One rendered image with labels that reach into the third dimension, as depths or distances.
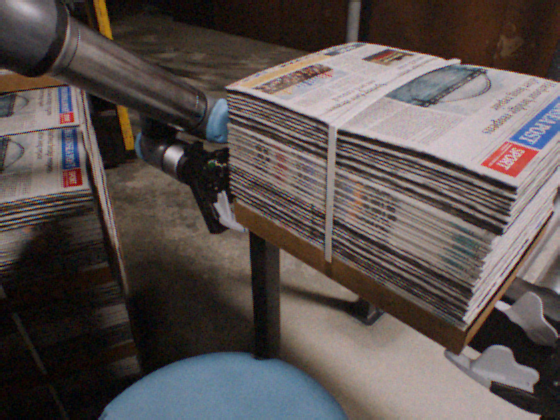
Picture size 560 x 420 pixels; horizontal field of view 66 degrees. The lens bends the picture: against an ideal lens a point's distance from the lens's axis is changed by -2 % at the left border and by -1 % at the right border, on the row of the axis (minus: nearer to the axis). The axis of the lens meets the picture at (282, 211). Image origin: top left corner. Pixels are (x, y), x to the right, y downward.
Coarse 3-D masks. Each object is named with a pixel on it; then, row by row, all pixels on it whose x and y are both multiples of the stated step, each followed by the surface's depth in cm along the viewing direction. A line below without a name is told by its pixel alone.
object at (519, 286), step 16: (512, 288) 57; (528, 288) 57; (512, 304) 56; (544, 304) 55; (496, 320) 58; (480, 336) 61; (496, 336) 59; (512, 336) 58; (480, 352) 63; (528, 352) 57
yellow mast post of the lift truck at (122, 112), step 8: (88, 0) 203; (96, 0) 203; (88, 8) 210; (96, 8) 205; (104, 8) 206; (88, 16) 212; (96, 16) 208; (104, 16) 208; (96, 24) 210; (104, 24) 210; (104, 32) 211; (112, 104) 232; (120, 112) 235; (120, 120) 237; (128, 120) 239; (120, 128) 241; (128, 128) 241; (128, 136) 243; (128, 144) 246
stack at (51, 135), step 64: (0, 128) 93; (64, 128) 94; (0, 192) 71; (64, 192) 72; (0, 256) 74; (64, 256) 79; (0, 320) 80; (64, 320) 86; (128, 320) 94; (0, 384) 88; (64, 384) 96; (128, 384) 103
